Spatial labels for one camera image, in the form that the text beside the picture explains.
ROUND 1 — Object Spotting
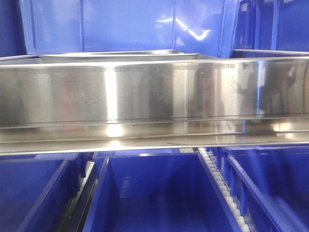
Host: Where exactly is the stainless steel shelf front rail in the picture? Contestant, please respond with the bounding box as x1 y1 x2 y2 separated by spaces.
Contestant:
0 57 309 155

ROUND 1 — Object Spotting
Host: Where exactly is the blue bin lower right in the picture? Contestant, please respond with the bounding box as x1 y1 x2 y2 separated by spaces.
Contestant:
223 146 309 232

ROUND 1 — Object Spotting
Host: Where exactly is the silver metal tray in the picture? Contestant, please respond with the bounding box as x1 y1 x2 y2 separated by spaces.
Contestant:
39 49 199 63

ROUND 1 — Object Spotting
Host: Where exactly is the blue bin lower centre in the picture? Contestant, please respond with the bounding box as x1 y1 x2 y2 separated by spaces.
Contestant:
84 153 240 232

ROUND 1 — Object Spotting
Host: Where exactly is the roller track rail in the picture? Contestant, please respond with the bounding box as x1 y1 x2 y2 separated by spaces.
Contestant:
198 147 250 232

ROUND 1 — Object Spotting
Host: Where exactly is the blue bin lower left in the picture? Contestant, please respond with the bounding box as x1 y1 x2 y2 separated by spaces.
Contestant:
0 153 86 232

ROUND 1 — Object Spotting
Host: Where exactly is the blue bin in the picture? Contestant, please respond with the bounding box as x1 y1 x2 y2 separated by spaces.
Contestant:
84 153 240 232
223 146 309 232
0 153 86 232
19 0 239 58
232 0 309 58

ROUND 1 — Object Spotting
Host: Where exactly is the blue bin upper right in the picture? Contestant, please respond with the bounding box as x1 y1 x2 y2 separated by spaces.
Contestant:
232 0 309 58

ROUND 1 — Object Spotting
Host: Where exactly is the blue bin upper left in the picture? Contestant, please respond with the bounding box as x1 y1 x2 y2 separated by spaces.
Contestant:
19 0 239 58

